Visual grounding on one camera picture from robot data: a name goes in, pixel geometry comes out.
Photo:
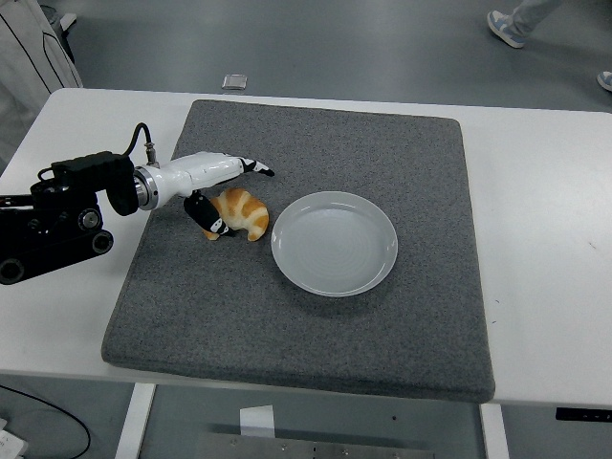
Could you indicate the grey metal plate with screws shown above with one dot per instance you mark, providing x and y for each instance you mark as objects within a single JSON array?
[{"x": 311, "y": 449}]

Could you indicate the person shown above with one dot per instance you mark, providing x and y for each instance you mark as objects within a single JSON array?
[
  {"x": 24, "y": 57},
  {"x": 531, "y": 14}
]

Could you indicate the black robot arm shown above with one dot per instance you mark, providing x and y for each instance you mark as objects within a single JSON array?
[{"x": 72, "y": 191}]

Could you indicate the grey speckled mat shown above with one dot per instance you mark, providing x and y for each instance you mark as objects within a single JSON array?
[{"x": 296, "y": 334}]

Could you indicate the white table leg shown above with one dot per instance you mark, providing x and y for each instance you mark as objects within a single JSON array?
[
  {"x": 495, "y": 435},
  {"x": 134, "y": 421}
]

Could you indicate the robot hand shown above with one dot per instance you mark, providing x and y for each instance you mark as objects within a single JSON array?
[{"x": 191, "y": 172}]

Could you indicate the black table control panel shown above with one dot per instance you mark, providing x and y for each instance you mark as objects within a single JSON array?
[{"x": 583, "y": 414}]

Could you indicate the grey round plate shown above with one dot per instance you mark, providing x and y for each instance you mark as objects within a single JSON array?
[{"x": 334, "y": 244}]

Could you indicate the croissant bread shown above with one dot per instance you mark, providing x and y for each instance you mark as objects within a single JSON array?
[{"x": 248, "y": 212}]

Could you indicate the white power strip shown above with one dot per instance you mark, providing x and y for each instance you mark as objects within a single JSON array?
[{"x": 9, "y": 444}]

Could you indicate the small silver floor plate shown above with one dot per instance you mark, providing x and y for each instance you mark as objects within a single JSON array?
[{"x": 234, "y": 82}]

